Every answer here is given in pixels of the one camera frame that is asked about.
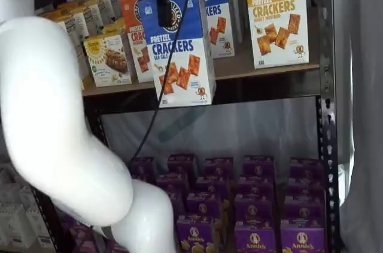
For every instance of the orange cheddar cracker box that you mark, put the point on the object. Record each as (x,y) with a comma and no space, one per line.
(134,40)

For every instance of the Simple Mills Sweet Thins box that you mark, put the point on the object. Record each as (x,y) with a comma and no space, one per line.
(103,10)
(91,19)
(115,4)
(76,31)

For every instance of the yellow honey mustard cracker box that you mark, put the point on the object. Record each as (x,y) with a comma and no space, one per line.
(278,25)

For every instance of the plain white curtain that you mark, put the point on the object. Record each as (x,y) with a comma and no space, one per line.
(362,115)

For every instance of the blue sea salt cracker box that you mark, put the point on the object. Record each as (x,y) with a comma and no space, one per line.
(191,49)
(237,1)
(221,34)

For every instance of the wooden shelf board with crackers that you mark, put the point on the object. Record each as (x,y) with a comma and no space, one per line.
(239,67)

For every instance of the black metal shelving frame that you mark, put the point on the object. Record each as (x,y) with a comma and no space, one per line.
(326,55)

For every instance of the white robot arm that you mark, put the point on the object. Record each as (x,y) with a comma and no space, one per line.
(45,100)

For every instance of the purple Annie's snack box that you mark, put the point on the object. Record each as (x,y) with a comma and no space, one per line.
(305,185)
(303,211)
(254,239)
(182,164)
(203,205)
(179,203)
(302,241)
(196,235)
(255,185)
(172,183)
(306,167)
(82,238)
(212,185)
(254,209)
(218,167)
(143,169)
(258,165)

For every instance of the white carton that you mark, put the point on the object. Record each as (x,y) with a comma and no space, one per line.
(15,226)
(40,226)
(10,196)

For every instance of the Simple Mills almond bar box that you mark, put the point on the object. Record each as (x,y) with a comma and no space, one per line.
(107,61)
(115,27)

